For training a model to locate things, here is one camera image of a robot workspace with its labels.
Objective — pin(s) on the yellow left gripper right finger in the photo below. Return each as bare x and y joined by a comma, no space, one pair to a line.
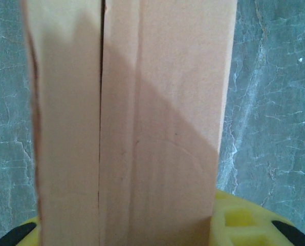
249,225

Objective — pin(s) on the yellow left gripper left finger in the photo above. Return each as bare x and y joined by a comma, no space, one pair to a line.
24,234

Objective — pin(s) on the orange paper box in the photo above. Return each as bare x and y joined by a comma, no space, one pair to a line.
142,115

